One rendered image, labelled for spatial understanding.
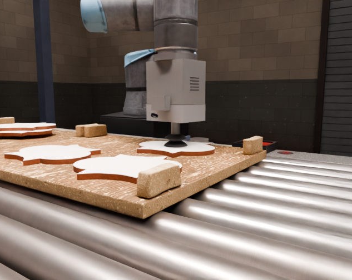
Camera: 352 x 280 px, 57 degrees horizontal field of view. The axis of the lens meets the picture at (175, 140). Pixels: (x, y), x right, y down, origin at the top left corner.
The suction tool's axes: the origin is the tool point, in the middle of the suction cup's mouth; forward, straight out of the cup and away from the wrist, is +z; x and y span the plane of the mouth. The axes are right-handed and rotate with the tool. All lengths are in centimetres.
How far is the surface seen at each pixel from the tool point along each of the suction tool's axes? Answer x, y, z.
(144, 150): -6.0, -1.8, 0.1
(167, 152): -5.3, 2.8, 0.0
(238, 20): 438, -242, -127
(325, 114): 457, -105, 20
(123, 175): -19.9, 9.2, 0.0
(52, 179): -24.9, 2.2, 0.6
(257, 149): 6.6, 12.7, -0.1
